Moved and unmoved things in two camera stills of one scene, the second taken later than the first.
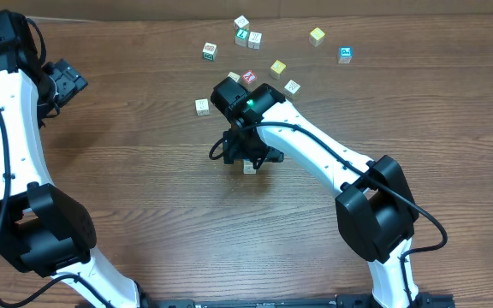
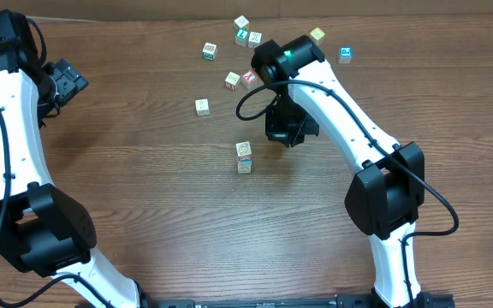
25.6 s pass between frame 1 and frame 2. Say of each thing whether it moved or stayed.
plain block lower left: stayed
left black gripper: stayed
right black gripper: moved
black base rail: stayed
